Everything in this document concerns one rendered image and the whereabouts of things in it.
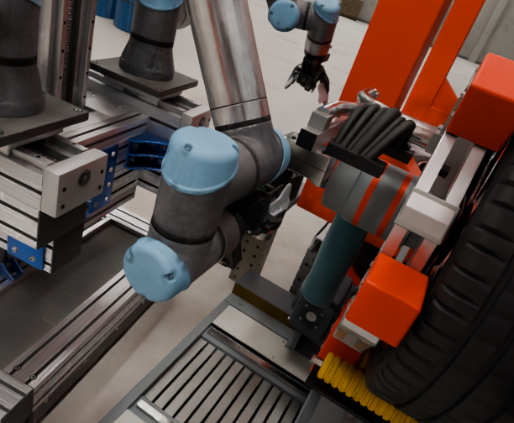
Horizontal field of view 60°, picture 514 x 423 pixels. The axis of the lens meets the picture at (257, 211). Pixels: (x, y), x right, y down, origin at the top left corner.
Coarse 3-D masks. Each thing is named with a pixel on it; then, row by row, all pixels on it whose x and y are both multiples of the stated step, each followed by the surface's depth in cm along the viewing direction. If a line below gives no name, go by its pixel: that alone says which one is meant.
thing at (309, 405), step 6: (312, 390) 130; (312, 396) 131; (318, 396) 132; (306, 402) 126; (312, 402) 129; (306, 408) 127; (312, 408) 127; (300, 414) 122; (306, 414) 125; (300, 420) 123; (306, 420) 123
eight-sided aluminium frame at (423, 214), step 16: (448, 144) 61; (432, 160) 60; (464, 160) 62; (480, 160) 60; (432, 176) 60; (464, 176) 59; (416, 192) 59; (448, 192) 60; (464, 192) 58; (416, 208) 58; (432, 208) 58; (448, 208) 58; (400, 224) 60; (416, 224) 59; (432, 224) 58; (448, 224) 57; (400, 240) 61; (432, 240) 58; (400, 256) 106; (416, 256) 60; (368, 272) 106; (336, 336) 86; (352, 336) 86; (368, 336) 68
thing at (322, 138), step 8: (336, 120) 77; (344, 120) 79; (304, 128) 68; (312, 128) 69; (328, 128) 72; (336, 128) 76; (304, 136) 68; (312, 136) 67; (320, 136) 69; (328, 136) 74; (296, 144) 69; (304, 144) 68; (312, 144) 68; (320, 144) 71
